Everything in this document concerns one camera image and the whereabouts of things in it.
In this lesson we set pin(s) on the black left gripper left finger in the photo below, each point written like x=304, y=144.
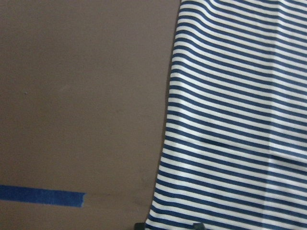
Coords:
x=139, y=226

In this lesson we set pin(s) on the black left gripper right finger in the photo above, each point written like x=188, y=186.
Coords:
x=198, y=226

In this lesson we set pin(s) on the blue white striped polo shirt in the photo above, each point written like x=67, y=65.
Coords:
x=235, y=148

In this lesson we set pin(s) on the brown table cover mat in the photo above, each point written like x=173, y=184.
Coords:
x=83, y=87

